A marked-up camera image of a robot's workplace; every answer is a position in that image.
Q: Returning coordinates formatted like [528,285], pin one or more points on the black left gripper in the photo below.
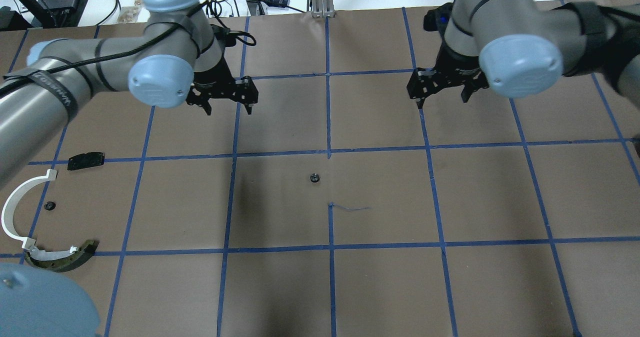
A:
[215,78]

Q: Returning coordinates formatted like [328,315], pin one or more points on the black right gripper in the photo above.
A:
[456,68]

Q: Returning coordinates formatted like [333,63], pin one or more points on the dark helical gear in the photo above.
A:
[315,178]

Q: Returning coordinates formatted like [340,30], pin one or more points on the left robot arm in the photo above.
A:
[178,59]

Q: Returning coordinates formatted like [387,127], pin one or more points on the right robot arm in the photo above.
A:
[519,50]

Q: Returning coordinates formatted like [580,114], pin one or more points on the small black flat part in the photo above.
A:
[86,160]

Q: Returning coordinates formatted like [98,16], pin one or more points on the black device on stand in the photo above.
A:
[53,13]

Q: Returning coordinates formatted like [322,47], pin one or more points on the olive green brake shoe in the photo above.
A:
[61,261]

